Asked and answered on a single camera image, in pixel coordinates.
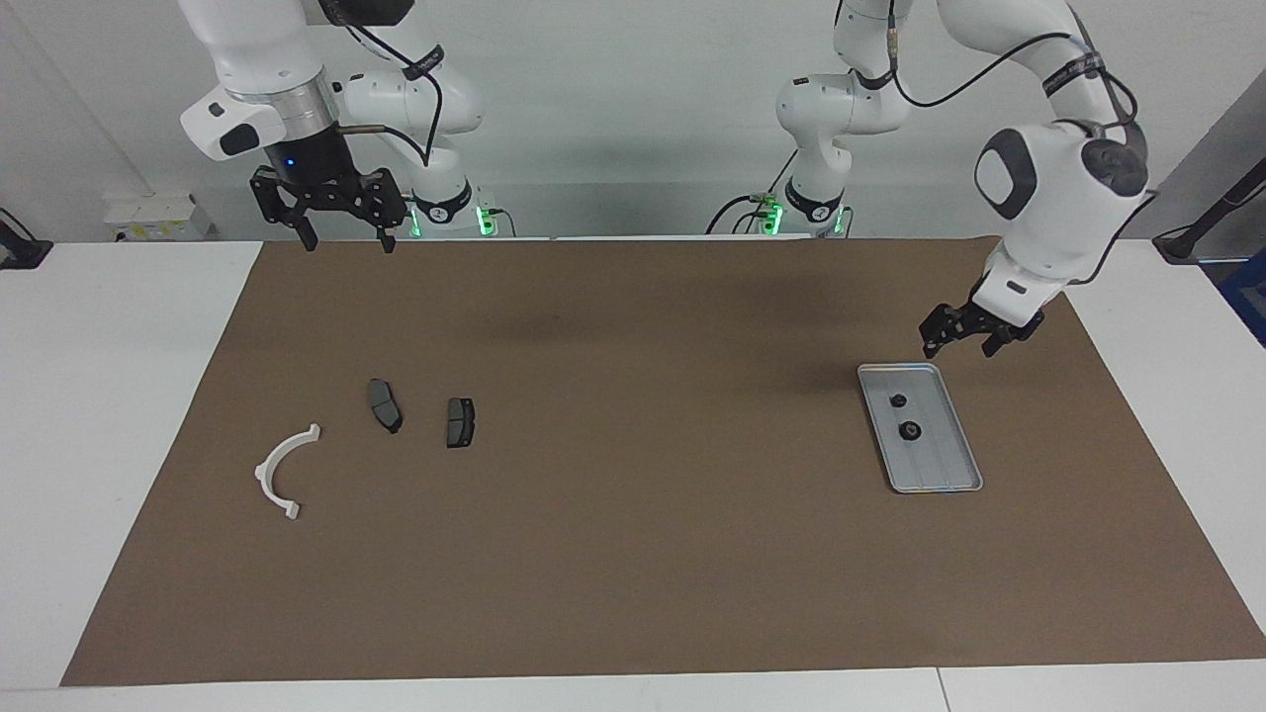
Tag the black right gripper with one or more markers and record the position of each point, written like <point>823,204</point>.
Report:
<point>312,178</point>

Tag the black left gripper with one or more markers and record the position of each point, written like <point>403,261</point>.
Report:
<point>1004,318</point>

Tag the black gear with silver centre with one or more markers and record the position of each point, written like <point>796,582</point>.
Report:
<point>909,431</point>

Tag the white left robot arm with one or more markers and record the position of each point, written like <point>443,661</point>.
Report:
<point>1048,198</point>

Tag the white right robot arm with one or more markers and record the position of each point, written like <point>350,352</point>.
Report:
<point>257,59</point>

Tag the silver metal tray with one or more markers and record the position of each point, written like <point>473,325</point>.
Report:
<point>940,465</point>

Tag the elongated dark grey brake pad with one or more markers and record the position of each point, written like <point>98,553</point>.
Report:
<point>384,405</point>

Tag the rectangular dark grey brake pad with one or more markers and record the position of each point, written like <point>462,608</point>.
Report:
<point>461,422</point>

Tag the black stand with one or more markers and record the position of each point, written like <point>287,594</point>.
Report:
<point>1182,242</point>

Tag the blue box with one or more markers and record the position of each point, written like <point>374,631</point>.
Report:
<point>1251,297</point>

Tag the brown table mat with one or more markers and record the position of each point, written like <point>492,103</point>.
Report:
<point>633,544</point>

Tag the white semicircular plastic bracket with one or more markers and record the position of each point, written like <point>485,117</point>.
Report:
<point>265,477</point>

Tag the black clamp mount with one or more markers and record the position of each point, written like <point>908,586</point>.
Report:
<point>20,252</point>

